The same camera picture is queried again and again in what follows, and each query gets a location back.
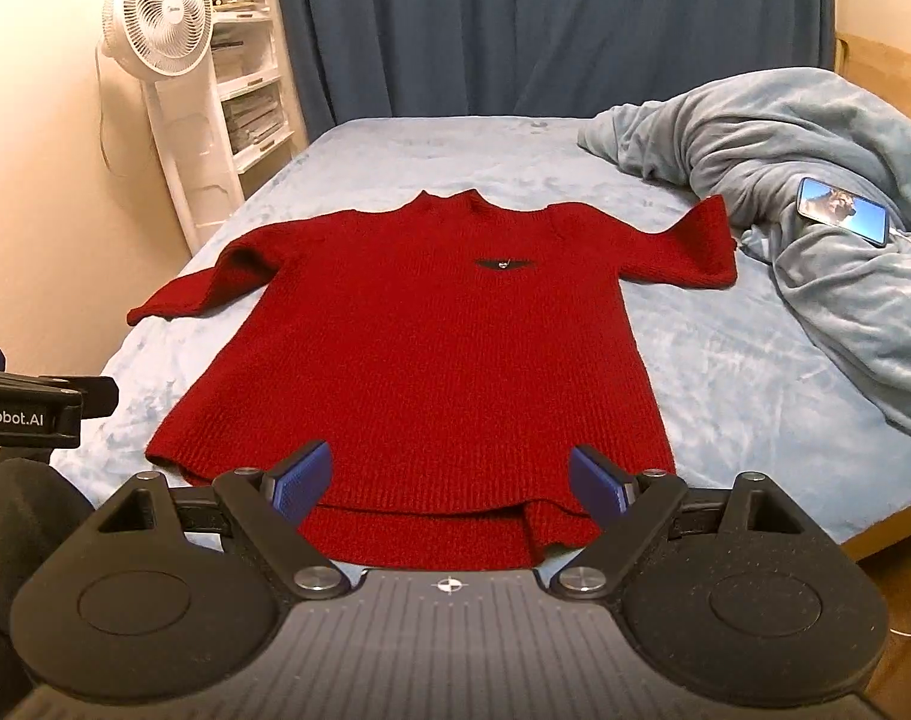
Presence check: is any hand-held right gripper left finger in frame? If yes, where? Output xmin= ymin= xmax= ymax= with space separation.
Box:
xmin=95 ymin=441 xmax=347 ymax=601

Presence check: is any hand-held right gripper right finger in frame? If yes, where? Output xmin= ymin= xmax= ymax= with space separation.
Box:
xmin=549 ymin=444 xmax=805 ymax=601

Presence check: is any red knit sweater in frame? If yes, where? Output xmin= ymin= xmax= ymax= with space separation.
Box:
xmin=127 ymin=191 xmax=739 ymax=569

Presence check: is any light blue bed sheet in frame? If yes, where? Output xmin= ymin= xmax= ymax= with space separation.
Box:
xmin=50 ymin=116 xmax=911 ymax=545

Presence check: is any grey-blue fleece blanket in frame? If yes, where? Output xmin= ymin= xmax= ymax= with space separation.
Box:
xmin=577 ymin=66 xmax=911 ymax=455

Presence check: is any smartphone with lit screen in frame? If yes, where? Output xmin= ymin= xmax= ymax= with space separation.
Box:
xmin=795 ymin=176 xmax=893 ymax=248

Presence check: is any white plastic drawer shelf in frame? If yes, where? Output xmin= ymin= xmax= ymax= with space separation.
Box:
xmin=196 ymin=0 xmax=310 ymax=175

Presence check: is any white standing fan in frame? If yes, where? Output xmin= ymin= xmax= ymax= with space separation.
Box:
xmin=97 ymin=0 xmax=246 ymax=256

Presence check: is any dark blue curtain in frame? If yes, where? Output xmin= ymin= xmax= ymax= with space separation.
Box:
xmin=271 ymin=0 xmax=835 ymax=149

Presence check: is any wooden bed frame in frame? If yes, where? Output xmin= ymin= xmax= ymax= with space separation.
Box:
xmin=834 ymin=30 xmax=911 ymax=563

